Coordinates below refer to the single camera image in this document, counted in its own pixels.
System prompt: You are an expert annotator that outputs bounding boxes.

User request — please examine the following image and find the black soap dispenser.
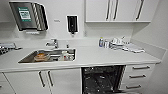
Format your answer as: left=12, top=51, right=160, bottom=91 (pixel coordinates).
left=66, top=14, right=80, bottom=35

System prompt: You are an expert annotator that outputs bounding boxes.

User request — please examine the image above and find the wide white drawer stack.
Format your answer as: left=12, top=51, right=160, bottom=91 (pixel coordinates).
left=0, top=72, right=16, bottom=94

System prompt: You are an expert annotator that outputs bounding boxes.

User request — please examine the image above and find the grey paper towel dispenser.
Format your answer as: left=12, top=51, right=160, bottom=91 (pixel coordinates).
left=8, top=0, right=50, bottom=34

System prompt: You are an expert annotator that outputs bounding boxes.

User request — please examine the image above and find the brown bowl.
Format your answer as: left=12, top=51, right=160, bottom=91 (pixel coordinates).
left=33, top=52, right=48, bottom=62

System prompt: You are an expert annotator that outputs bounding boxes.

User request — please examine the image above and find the chrome faucet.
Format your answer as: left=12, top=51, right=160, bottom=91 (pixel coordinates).
left=45, top=38, right=60, bottom=50

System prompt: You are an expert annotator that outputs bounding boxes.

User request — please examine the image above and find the white sink base cabinet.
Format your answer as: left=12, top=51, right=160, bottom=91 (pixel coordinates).
left=2, top=67, right=83, bottom=94

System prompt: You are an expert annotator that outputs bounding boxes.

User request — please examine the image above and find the stainless steel dishwasher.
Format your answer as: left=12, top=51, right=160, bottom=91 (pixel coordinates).
left=81, top=65, right=126, bottom=94

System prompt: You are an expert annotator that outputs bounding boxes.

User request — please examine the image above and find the white cup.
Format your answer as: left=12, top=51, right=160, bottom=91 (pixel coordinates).
left=61, top=50, right=70, bottom=61

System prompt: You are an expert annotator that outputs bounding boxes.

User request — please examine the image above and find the white wall outlet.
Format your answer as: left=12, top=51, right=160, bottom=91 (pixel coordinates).
left=82, top=30, right=89, bottom=38

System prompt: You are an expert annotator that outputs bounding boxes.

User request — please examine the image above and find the stainless steel sink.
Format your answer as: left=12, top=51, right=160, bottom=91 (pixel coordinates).
left=17, top=47, right=77, bottom=65

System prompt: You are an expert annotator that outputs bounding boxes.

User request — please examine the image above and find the small white bottle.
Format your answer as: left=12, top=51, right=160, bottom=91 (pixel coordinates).
left=103, top=39, right=110, bottom=49

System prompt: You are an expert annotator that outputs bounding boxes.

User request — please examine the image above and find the small blue label bottle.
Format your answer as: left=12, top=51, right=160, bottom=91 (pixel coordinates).
left=97, top=36, right=105, bottom=48

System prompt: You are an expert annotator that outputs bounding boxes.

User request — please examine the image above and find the white wall cabinet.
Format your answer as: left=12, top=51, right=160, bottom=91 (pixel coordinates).
left=84, top=0, right=160, bottom=24

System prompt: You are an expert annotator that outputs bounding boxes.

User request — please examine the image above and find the white plate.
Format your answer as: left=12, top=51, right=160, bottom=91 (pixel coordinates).
left=59, top=54, right=75, bottom=62

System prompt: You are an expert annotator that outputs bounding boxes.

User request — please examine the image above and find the small chrome sink pump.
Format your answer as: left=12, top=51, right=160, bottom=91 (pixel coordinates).
left=65, top=42, right=70, bottom=50

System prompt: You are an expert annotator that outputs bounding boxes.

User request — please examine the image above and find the dark dish rack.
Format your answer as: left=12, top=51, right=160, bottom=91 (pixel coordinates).
left=0, top=42, right=23, bottom=56

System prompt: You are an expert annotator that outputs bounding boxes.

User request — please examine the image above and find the stack of white dishes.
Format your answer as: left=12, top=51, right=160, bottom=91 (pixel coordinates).
left=109, top=36, right=127, bottom=51

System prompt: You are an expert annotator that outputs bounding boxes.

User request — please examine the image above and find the small white wall label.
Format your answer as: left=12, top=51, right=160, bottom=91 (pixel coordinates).
left=52, top=18, right=62, bottom=23

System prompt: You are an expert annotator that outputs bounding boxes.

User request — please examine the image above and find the narrow white drawer stack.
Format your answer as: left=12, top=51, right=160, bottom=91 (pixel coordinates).
left=121, top=62, right=156, bottom=93

